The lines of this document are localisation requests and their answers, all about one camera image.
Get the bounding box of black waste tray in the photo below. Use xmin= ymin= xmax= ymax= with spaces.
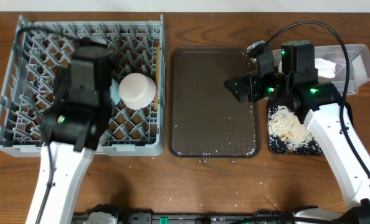
xmin=266 ymin=97 xmax=354 ymax=156

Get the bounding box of spilled rice pile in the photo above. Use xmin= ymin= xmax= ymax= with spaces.
xmin=267 ymin=105 xmax=316 ymax=153

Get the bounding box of light blue bowl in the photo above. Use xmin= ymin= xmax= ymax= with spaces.
xmin=110 ymin=79 xmax=121 ymax=106

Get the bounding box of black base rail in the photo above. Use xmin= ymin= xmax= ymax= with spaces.
xmin=72 ymin=212 xmax=298 ymax=224

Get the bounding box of dark brown serving tray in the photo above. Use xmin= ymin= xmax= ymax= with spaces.
xmin=168 ymin=47 xmax=261 ymax=158

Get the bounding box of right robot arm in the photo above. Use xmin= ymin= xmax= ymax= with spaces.
xmin=224 ymin=40 xmax=370 ymax=223

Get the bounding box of grey dishwasher rack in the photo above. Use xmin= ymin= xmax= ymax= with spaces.
xmin=0 ymin=17 xmax=166 ymax=157

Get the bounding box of white pink bowl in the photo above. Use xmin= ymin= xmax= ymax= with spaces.
xmin=119 ymin=73 xmax=156 ymax=110

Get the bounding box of clear plastic bin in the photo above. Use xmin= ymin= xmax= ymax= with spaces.
xmin=270 ymin=43 xmax=370 ymax=96

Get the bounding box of wooden chopstick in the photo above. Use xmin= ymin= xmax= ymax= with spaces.
xmin=154 ymin=45 xmax=161 ymax=112

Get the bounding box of white napkin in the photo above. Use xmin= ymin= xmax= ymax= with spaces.
xmin=315 ymin=58 xmax=336 ymax=79

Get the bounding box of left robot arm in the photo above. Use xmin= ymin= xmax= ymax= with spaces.
xmin=26 ymin=37 xmax=114 ymax=223

